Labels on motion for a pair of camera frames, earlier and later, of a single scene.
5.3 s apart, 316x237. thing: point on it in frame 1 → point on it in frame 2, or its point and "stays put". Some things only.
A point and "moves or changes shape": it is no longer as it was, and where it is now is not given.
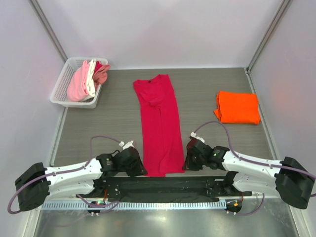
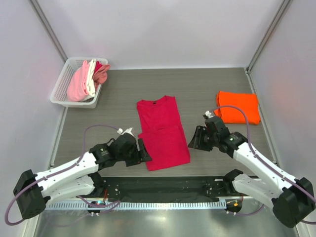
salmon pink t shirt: (100, 73) stays put
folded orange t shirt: (238, 108) stays put
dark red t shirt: (98, 65) stays put
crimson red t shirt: (162, 147) moves or changes shape
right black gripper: (188, 165) → (196, 142)
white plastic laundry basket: (59, 94) stays put
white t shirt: (90, 80) stays put
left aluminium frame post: (49, 30) stays put
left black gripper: (139, 170) → (140, 155)
